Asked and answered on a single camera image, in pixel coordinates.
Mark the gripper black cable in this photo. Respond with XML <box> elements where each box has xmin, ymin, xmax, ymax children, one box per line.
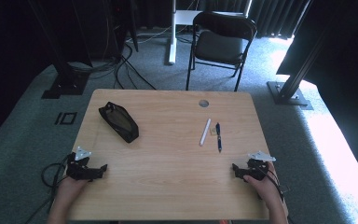
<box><xmin>24</xmin><ymin>154</ymin><xmax>73</xmax><ymax>224</ymax></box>
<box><xmin>255</xmin><ymin>161</ymin><xmax>296</xmax><ymax>224</ymax></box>

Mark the dark blue pen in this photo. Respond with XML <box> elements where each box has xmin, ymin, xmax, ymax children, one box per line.
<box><xmin>214</xmin><ymin>122</ymin><xmax>223</xmax><ymax>153</ymax></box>

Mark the black curtain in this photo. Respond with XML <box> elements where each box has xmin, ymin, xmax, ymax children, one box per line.
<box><xmin>275</xmin><ymin>0</ymin><xmax>358</xmax><ymax>194</ymax></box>

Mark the black metal stand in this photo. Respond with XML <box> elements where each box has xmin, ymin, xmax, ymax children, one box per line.
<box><xmin>266</xmin><ymin>18</ymin><xmax>335</xmax><ymax>111</ymax></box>
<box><xmin>27</xmin><ymin>0</ymin><xmax>91</xmax><ymax>100</ymax></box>

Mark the bundle of floor cables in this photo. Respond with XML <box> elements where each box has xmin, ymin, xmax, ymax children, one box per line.
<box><xmin>66</xmin><ymin>18</ymin><xmax>197</xmax><ymax>91</ymax></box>

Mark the black folding chair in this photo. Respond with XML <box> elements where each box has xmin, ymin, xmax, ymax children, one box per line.
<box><xmin>185</xmin><ymin>10</ymin><xmax>258</xmax><ymax>92</ymax></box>

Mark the person's left hand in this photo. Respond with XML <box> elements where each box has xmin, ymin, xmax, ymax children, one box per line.
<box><xmin>56</xmin><ymin>176</ymin><xmax>89</xmax><ymax>200</ymax></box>

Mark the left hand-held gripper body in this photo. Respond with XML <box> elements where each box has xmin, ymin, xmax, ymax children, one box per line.
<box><xmin>65</xmin><ymin>146</ymin><xmax>93</xmax><ymax>182</ymax></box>

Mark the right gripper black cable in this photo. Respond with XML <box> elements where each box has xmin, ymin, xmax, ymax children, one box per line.
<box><xmin>255</xmin><ymin>161</ymin><xmax>296</xmax><ymax>224</ymax></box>

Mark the white pen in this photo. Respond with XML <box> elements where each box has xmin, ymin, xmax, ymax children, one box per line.
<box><xmin>199</xmin><ymin>118</ymin><xmax>212</xmax><ymax>147</ymax></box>

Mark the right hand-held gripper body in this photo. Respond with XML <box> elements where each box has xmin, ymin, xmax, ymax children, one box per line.
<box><xmin>245</xmin><ymin>150</ymin><xmax>277</xmax><ymax>182</ymax></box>

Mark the black mesh pencil case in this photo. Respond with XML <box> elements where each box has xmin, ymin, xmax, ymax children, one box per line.
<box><xmin>98</xmin><ymin>101</ymin><xmax>140</xmax><ymax>144</ymax></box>

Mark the dark pleated curtain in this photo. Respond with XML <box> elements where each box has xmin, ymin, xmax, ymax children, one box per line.
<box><xmin>195</xmin><ymin>0</ymin><xmax>312</xmax><ymax>40</ymax></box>

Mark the person's right hand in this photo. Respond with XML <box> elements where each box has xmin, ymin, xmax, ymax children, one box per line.
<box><xmin>242</xmin><ymin>161</ymin><xmax>283</xmax><ymax>202</ymax></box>

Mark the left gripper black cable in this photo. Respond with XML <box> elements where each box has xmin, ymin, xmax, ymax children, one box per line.
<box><xmin>24</xmin><ymin>154</ymin><xmax>73</xmax><ymax>224</ymax></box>

